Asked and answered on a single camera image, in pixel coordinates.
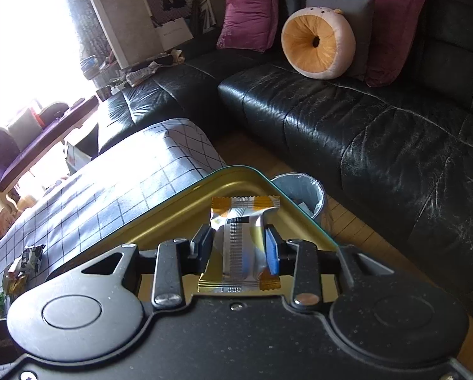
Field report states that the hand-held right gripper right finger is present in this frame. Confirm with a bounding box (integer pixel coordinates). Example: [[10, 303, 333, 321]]
[[264, 224, 397, 307]]

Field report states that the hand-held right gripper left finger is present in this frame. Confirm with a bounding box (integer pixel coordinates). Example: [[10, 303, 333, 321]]
[[76, 225, 214, 308]]

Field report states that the gold silver snack packet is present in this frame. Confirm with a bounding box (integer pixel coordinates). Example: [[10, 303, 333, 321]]
[[197, 196, 281, 294]]

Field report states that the gold tin tray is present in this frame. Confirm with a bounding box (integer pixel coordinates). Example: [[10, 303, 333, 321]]
[[47, 165, 340, 297]]

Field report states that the grey waste bin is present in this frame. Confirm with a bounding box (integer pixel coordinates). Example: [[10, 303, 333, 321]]
[[270, 172, 327, 226]]

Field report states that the black leather sofa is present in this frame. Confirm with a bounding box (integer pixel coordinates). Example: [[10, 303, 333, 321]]
[[96, 0, 473, 317]]

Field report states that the white open bag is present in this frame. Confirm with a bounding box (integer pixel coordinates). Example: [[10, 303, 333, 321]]
[[64, 142, 92, 173]]

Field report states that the white blue snack packet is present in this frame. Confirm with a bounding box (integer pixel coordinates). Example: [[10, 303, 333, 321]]
[[23, 244, 46, 274]]

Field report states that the heap of papers and clothes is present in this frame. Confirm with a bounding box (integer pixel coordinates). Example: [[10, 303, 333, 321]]
[[120, 49, 185, 88]]

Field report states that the yellow snack packet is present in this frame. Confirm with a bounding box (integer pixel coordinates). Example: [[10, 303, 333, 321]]
[[3, 259, 33, 295]]

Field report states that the purple chaise longue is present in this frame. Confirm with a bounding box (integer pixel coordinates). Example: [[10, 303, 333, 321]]
[[0, 96, 100, 206]]

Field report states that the grey cushion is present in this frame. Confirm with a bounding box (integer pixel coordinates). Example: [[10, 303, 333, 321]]
[[7, 113, 43, 147]]

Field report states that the donut plush cushion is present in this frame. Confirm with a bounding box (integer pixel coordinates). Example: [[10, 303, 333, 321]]
[[281, 5, 356, 80]]

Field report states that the white paper bag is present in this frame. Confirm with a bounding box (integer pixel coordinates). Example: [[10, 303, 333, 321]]
[[154, 18, 194, 52]]

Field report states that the plain magenta pillow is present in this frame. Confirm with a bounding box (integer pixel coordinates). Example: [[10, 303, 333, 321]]
[[216, 0, 278, 53]]

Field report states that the grey pillow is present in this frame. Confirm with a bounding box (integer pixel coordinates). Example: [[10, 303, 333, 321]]
[[305, 0, 375, 82]]

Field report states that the patterned curtain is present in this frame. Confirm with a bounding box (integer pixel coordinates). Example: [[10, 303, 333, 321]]
[[60, 0, 114, 60]]

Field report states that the patterned magenta pillow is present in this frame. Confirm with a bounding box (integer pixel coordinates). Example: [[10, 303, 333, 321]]
[[309, 0, 430, 88]]

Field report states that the large window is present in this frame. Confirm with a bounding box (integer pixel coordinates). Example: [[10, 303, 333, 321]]
[[0, 0, 98, 127]]

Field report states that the striped picture frame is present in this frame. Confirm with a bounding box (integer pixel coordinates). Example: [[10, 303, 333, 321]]
[[195, 0, 217, 34]]

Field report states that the wall poster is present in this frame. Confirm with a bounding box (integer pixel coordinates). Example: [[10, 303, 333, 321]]
[[145, 0, 197, 28]]

